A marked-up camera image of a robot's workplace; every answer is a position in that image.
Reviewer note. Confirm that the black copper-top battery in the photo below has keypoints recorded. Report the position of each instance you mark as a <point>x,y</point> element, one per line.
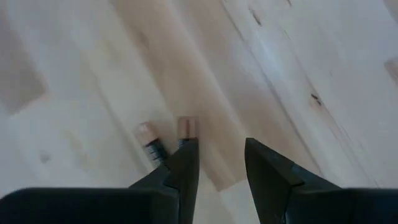
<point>152,146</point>

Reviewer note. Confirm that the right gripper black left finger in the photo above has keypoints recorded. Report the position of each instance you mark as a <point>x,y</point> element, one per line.
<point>93,205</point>

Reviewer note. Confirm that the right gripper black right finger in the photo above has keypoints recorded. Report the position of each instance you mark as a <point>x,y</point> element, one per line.
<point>311,202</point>

